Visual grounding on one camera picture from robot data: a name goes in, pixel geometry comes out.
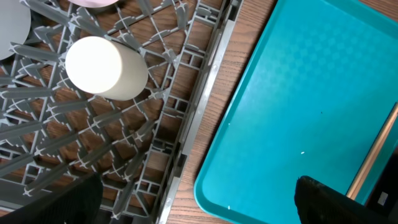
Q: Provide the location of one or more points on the left wooden chopstick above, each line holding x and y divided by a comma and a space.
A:
372, 155

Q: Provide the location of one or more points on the grey metal saucer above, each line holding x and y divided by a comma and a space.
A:
15, 25

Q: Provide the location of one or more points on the white paper cup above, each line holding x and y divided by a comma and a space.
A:
106, 68

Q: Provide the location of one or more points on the grey plastic dish rack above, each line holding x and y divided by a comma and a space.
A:
53, 134

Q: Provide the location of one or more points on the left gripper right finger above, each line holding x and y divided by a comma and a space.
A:
318, 204

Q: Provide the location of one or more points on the teal serving tray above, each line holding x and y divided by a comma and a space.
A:
315, 94

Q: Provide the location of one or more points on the small pink bowl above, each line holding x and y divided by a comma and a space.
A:
93, 3

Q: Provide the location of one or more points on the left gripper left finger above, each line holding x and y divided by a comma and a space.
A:
76, 203

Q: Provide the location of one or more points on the black plastic tray bin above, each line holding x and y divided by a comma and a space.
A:
383, 199

